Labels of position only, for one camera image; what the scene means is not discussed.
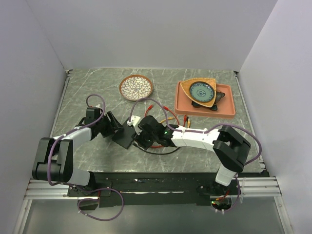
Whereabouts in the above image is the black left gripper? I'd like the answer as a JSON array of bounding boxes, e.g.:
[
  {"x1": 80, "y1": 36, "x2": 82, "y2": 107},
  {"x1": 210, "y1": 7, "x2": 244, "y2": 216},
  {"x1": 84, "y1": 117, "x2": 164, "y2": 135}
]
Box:
[{"x1": 96, "y1": 111, "x2": 123, "y2": 137}]

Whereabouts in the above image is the black network switch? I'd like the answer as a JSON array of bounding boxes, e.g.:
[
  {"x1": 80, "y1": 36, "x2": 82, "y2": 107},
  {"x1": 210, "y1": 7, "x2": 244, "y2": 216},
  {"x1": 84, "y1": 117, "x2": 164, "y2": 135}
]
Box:
[{"x1": 112, "y1": 119, "x2": 136, "y2": 149}]

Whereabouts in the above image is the black ethernet cable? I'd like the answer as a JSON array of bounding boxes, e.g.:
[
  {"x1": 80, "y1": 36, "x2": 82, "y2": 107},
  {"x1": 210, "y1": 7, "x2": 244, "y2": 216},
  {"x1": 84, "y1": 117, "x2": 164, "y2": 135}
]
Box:
[{"x1": 133, "y1": 143, "x2": 180, "y2": 156}]

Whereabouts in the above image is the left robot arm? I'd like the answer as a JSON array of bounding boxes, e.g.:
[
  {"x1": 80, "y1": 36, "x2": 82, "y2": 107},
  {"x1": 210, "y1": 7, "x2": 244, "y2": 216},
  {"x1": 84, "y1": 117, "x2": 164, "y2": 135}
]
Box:
[{"x1": 32, "y1": 107, "x2": 123, "y2": 196}]

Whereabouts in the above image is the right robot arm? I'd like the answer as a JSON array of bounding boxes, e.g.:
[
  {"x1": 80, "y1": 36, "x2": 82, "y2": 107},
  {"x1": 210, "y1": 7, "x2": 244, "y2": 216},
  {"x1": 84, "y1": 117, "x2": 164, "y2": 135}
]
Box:
[{"x1": 127, "y1": 116, "x2": 251, "y2": 195}]

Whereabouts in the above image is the pink rectangular tray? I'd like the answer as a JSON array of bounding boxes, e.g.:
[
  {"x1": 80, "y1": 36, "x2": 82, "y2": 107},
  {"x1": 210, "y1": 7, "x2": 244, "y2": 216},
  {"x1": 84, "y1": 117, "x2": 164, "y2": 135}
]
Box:
[{"x1": 174, "y1": 81, "x2": 236, "y2": 119}]

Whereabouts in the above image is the floral patterned brown plate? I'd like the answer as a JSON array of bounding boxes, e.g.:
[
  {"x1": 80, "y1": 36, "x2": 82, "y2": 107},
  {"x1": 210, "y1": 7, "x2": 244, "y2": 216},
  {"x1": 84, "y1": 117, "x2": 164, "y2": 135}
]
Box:
[{"x1": 119, "y1": 74, "x2": 153, "y2": 101}]

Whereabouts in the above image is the orange triangular woven plate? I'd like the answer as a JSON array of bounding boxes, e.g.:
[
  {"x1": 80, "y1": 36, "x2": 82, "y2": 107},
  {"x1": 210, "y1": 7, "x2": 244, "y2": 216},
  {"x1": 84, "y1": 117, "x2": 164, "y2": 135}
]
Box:
[{"x1": 180, "y1": 78, "x2": 216, "y2": 107}]

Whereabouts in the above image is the teal round patterned plate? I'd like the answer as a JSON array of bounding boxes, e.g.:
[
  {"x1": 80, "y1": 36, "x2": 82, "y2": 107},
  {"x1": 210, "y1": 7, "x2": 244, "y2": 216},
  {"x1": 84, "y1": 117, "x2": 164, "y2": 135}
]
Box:
[{"x1": 189, "y1": 81, "x2": 215, "y2": 102}]

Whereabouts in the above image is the black dish under plates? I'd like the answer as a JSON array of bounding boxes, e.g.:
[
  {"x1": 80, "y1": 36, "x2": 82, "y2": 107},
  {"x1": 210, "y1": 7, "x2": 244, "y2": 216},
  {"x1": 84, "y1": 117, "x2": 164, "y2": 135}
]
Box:
[{"x1": 191, "y1": 91, "x2": 225, "y2": 111}]

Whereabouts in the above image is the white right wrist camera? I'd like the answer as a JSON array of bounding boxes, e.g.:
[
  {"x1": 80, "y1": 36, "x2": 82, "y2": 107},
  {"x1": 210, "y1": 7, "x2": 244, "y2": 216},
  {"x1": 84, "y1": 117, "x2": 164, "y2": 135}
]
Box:
[{"x1": 127, "y1": 115, "x2": 141, "y2": 127}]

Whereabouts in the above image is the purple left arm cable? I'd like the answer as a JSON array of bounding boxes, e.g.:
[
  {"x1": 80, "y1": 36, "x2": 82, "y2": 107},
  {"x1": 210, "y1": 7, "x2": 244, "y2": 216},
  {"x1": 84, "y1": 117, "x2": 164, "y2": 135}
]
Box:
[{"x1": 47, "y1": 94, "x2": 106, "y2": 186}]

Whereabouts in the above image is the orange ethernet cable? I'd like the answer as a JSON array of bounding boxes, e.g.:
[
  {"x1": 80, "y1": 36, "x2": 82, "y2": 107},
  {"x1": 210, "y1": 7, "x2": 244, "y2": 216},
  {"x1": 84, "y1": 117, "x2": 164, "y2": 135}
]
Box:
[{"x1": 159, "y1": 117, "x2": 192, "y2": 127}]

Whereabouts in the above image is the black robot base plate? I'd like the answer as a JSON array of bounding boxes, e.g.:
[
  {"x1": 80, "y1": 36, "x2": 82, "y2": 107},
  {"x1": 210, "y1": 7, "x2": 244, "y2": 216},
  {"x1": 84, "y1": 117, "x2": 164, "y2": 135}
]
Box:
[{"x1": 67, "y1": 172, "x2": 241, "y2": 208}]

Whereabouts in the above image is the aluminium frame rail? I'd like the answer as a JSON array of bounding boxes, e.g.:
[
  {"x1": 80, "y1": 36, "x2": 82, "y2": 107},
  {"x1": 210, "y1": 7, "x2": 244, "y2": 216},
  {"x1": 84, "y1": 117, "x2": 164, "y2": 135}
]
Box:
[{"x1": 24, "y1": 177, "x2": 282, "y2": 200}]

